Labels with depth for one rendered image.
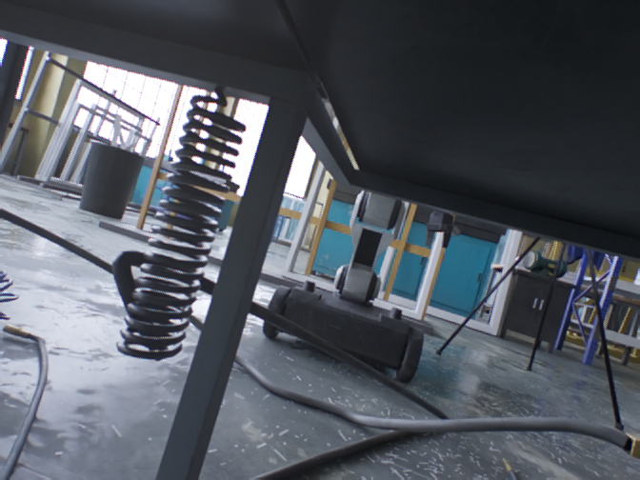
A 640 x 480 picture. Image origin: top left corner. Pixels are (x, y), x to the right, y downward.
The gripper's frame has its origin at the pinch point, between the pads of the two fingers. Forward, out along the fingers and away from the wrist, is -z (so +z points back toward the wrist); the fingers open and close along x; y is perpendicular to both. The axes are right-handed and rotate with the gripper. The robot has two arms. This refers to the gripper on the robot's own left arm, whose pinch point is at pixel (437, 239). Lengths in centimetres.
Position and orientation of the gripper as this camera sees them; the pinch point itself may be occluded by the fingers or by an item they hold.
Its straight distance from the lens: 152.0
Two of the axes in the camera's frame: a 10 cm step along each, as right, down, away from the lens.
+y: 9.2, 1.9, 3.4
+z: 2.0, -9.8, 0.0
